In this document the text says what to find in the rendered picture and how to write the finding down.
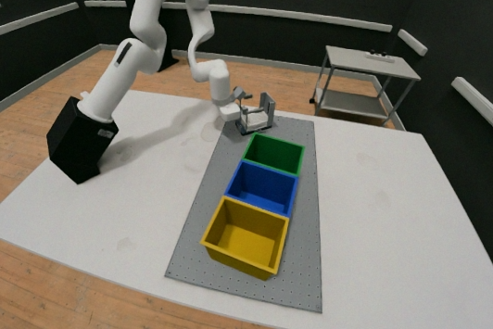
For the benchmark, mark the green bin with label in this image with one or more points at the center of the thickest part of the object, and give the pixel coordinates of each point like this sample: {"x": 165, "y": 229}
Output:
{"x": 274, "y": 153}

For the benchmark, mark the yellow recycling bin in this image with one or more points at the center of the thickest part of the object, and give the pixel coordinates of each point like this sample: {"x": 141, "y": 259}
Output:
{"x": 250, "y": 233}

